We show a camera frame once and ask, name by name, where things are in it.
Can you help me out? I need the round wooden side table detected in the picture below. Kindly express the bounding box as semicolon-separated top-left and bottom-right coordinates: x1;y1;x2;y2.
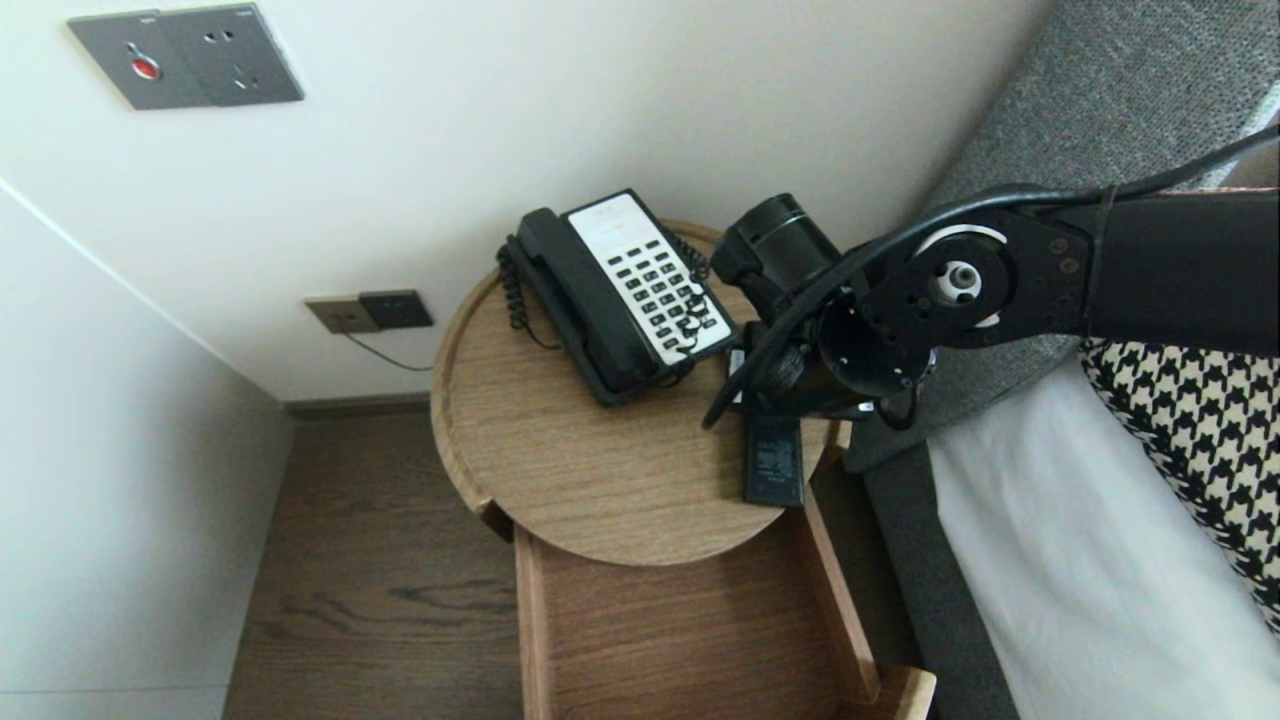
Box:
513;483;939;720

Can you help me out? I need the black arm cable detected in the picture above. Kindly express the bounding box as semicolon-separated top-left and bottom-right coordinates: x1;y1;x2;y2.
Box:
702;122;1280;431

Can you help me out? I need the black white corded telephone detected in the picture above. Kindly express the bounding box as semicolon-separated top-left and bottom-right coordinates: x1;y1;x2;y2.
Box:
503;189;739;407

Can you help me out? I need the grey wall panel red button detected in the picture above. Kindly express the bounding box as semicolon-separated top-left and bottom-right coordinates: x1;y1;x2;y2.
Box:
68;11;211;112

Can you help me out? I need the black telephone handset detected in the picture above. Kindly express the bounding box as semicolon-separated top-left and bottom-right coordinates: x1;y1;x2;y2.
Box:
514;207;661;394

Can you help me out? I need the wooden baseboard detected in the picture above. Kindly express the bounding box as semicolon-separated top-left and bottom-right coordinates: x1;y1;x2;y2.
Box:
283;394;433;422

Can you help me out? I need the black remote control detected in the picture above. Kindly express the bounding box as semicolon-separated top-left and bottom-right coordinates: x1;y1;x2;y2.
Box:
742;395;807;509

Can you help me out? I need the white bed sheet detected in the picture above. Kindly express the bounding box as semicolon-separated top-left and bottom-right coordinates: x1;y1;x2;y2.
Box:
924;355;1280;720

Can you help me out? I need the grey wall power socket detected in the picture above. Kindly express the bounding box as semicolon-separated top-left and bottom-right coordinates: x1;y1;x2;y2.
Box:
158;2;305;107

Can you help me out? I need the black wall socket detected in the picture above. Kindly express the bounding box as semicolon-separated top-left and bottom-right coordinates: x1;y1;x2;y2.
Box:
360;290;435;332

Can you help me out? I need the thin black wall cable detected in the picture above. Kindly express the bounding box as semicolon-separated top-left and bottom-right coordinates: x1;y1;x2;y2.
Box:
340;328;434;375

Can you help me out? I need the grey upholstered headboard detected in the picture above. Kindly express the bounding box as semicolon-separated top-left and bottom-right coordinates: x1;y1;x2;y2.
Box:
838;0;1280;475

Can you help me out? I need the grey upholstered bed frame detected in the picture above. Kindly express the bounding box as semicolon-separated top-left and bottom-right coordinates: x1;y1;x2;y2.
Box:
862;430;1021;720

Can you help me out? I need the black coiled telephone cord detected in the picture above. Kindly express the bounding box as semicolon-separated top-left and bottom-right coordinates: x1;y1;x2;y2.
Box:
496;228;717;389

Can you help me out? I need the round wooden bedside table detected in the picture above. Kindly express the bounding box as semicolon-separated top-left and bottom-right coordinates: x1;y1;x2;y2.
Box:
430;220;853;567

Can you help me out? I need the houndstooth pillow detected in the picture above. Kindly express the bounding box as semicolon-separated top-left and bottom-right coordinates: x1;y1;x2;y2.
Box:
1080;340;1280;635

